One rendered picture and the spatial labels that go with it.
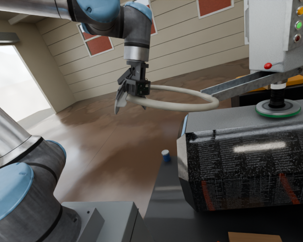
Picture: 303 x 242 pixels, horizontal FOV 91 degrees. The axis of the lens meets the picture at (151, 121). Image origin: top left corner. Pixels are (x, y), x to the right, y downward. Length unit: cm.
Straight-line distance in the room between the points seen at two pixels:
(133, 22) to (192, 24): 668
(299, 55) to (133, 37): 80
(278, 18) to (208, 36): 630
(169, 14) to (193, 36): 129
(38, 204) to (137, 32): 57
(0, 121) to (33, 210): 29
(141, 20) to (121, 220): 71
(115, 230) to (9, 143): 46
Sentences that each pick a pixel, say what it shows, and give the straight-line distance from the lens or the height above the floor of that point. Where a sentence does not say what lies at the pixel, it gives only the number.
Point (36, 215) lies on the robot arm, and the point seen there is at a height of 110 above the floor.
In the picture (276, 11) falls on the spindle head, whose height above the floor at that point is 138.
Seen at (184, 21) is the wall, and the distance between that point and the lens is 720.
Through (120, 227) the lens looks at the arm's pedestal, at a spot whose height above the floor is 85.
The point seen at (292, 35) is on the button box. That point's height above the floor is 127.
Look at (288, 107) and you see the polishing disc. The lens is 120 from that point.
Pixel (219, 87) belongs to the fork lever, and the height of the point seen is 108.
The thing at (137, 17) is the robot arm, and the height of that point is 149.
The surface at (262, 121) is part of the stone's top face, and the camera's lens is 115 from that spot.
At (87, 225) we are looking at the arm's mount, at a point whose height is 93.
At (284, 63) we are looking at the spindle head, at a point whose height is 115.
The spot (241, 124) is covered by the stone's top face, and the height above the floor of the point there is 80.
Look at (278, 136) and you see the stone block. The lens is 113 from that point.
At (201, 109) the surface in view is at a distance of 59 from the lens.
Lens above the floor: 139
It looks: 25 degrees down
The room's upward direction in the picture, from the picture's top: 18 degrees counter-clockwise
